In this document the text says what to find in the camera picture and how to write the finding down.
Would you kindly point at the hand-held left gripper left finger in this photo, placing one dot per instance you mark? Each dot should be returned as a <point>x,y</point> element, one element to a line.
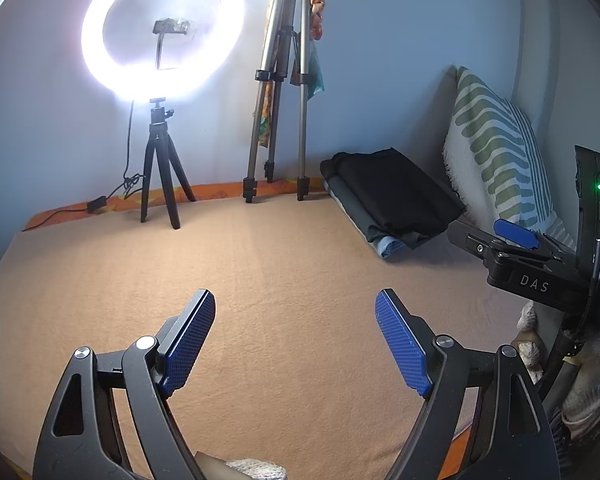
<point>190,340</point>

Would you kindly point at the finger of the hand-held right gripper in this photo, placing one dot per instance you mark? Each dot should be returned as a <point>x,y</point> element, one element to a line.
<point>517,234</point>
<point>472,244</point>

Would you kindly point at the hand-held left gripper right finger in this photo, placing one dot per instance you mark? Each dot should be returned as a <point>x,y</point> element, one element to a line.
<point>402,345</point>

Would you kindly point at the black pants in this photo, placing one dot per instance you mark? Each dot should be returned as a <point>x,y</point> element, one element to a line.
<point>395,190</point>

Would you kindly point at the beige plush toy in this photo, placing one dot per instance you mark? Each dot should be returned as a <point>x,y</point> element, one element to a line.
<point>527,350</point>

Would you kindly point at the blue folded cloth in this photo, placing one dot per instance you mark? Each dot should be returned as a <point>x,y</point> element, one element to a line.
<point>390,249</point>

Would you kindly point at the green striped pillow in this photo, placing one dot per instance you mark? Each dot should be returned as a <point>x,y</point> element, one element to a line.
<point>495,150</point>

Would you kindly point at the grey folded cloth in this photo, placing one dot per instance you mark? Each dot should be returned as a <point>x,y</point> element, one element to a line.
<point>365,225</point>

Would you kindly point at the beige bed blanket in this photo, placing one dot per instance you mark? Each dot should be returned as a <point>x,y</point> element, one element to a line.
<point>280,260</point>

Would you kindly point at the black power adapter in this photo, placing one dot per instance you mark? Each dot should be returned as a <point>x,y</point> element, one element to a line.
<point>96,205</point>

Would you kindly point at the small black tripod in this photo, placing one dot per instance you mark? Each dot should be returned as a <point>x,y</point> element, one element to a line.
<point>156,155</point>

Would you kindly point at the silver tripod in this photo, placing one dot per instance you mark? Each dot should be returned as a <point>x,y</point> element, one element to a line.
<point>275,35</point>

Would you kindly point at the phone holder clamp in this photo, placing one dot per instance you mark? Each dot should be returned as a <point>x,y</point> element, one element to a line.
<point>172,26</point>

